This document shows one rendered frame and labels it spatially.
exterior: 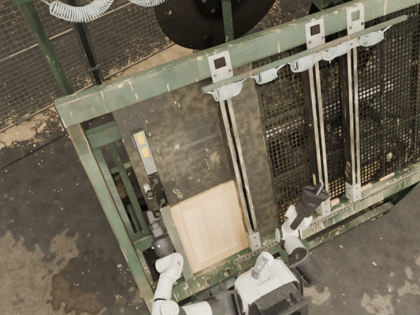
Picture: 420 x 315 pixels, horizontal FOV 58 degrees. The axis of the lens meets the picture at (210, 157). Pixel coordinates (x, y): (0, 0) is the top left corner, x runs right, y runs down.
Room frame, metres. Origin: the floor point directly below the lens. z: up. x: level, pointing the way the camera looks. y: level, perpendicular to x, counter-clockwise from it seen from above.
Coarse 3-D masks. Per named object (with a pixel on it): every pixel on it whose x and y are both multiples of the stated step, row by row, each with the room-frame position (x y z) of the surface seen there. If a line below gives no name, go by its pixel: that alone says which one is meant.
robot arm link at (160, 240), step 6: (156, 222) 0.63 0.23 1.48; (150, 228) 0.60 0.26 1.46; (156, 228) 0.60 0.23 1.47; (156, 234) 0.58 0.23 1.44; (162, 234) 0.59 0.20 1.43; (156, 240) 0.57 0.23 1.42; (162, 240) 0.56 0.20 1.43; (168, 240) 0.57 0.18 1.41; (156, 246) 0.54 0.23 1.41; (162, 246) 0.54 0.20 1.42
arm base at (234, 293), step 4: (224, 292) 0.35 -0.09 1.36; (228, 292) 0.36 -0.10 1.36; (232, 292) 0.36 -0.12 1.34; (236, 292) 0.36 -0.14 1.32; (212, 296) 0.34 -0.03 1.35; (216, 296) 0.34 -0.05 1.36; (220, 296) 0.34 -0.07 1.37; (224, 296) 0.34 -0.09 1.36; (232, 296) 0.35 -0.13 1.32; (236, 296) 0.35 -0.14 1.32; (232, 300) 0.33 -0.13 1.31; (236, 300) 0.33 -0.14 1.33; (236, 304) 0.31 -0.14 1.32; (236, 308) 0.30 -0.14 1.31; (240, 308) 0.30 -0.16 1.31; (236, 312) 0.28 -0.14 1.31; (240, 312) 0.28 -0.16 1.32
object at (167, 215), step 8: (144, 136) 0.96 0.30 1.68; (136, 144) 0.93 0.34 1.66; (144, 144) 0.94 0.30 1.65; (144, 160) 0.89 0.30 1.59; (152, 160) 0.90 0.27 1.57; (144, 168) 0.88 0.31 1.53; (152, 168) 0.87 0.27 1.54; (168, 208) 0.76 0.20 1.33; (168, 216) 0.73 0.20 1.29; (168, 224) 0.71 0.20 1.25; (168, 232) 0.68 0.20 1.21; (176, 232) 0.68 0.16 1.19; (176, 240) 0.66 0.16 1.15; (176, 248) 0.63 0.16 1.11; (184, 256) 0.60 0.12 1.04; (184, 264) 0.57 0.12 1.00; (184, 272) 0.54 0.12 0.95
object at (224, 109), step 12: (228, 60) 1.22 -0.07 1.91; (216, 72) 1.18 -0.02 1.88; (228, 72) 1.19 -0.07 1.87; (240, 84) 1.08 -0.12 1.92; (216, 108) 1.15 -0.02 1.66; (228, 108) 1.13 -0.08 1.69; (228, 120) 1.12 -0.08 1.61; (228, 132) 1.06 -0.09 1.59; (228, 144) 1.03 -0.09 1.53; (228, 156) 1.02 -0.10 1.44; (240, 156) 1.00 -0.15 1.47; (240, 168) 0.98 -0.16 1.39; (240, 180) 0.93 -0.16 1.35; (240, 192) 0.88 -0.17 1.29; (240, 204) 0.86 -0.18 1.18; (252, 216) 0.82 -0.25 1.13; (252, 228) 0.78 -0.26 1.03; (252, 240) 0.73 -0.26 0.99
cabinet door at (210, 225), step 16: (208, 192) 0.87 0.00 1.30; (224, 192) 0.89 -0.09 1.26; (176, 208) 0.78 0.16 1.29; (192, 208) 0.80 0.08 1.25; (208, 208) 0.82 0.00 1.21; (224, 208) 0.84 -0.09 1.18; (176, 224) 0.72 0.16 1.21; (192, 224) 0.74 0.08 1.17; (208, 224) 0.76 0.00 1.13; (224, 224) 0.78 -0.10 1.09; (240, 224) 0.80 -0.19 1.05; (192, 240) 0.68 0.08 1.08; (208, 240) 0.70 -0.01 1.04; (224, 240) 0.72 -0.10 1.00; (240, 240) 0.74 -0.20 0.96; (192, 256) 0.62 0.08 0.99; (208, 256) 0.64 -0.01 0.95; (224, 256) 0.65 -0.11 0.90; (192, 272) 0.55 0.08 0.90
